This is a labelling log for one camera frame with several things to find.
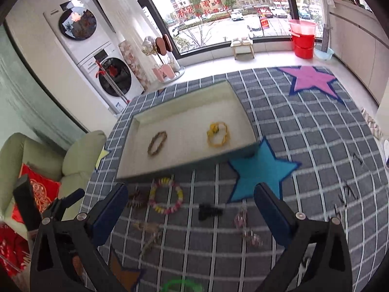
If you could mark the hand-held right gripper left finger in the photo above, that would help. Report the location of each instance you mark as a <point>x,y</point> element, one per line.
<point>113,216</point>

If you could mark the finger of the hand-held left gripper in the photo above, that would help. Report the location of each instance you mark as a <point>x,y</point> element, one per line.
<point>71,199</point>
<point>26,200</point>

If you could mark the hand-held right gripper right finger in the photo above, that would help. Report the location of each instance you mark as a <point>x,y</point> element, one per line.
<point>272,216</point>

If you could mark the silver crystal hair clip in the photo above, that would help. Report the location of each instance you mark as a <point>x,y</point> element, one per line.
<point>253,238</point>

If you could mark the bronze metal hair clip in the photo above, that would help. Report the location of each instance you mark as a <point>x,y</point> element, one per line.
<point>149,240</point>

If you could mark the black claw hair clip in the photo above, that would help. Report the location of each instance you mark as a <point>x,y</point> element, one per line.
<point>206,213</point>

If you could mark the green translucent bangle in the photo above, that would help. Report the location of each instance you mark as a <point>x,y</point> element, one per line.
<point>179,282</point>

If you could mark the shallow beige jewelry tray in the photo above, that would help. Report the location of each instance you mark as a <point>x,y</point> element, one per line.
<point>188,121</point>

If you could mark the pale green sofa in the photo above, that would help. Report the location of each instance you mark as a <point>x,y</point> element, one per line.
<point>76,158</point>

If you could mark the red printed cloth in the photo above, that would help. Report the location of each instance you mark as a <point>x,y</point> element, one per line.
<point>12,249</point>

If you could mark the grey plaid star rug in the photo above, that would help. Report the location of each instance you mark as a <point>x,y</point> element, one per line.
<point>304,127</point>

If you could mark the white front-load washing machine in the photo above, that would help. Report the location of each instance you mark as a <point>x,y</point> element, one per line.
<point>135,82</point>

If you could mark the pink checkered board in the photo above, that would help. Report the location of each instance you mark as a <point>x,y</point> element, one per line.
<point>130,60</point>

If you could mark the slipper rack with slippers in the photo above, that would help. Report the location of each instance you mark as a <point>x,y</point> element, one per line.
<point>164,73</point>

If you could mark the white dryer with round door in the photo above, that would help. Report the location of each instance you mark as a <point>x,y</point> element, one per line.
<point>94,47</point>

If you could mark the light blue basin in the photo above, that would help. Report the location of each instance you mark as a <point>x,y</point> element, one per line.
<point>323,54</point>

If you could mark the red plastic bucket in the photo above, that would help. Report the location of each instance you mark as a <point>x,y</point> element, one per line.
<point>302,47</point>

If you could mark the small wooden stool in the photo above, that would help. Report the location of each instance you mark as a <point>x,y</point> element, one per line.
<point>242,45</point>

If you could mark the white slippers pair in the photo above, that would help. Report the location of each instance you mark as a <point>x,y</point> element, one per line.
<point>242,40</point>

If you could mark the grey leaning board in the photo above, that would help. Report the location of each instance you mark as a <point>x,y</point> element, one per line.
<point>326,39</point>

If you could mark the pink plastic basin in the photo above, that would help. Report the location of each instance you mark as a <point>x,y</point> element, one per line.
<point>301,27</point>

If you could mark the large black-framed window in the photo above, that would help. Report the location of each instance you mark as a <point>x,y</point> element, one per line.
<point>228,15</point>

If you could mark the white wall cabinet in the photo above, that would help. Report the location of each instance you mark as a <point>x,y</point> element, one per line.
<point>358,42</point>

